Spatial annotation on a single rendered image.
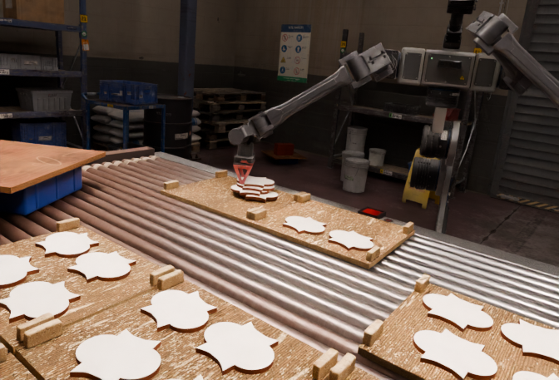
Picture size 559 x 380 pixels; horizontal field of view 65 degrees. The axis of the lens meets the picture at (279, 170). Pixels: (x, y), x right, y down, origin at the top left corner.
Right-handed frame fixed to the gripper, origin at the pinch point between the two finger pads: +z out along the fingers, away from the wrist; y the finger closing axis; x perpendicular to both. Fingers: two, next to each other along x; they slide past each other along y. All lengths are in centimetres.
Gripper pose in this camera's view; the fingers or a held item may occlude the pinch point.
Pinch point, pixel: (243, 179)
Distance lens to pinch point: 164.7
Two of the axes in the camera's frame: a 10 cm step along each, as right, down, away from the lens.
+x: 9.9, 1.0, -0.2
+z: -0.9, 9.7, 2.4
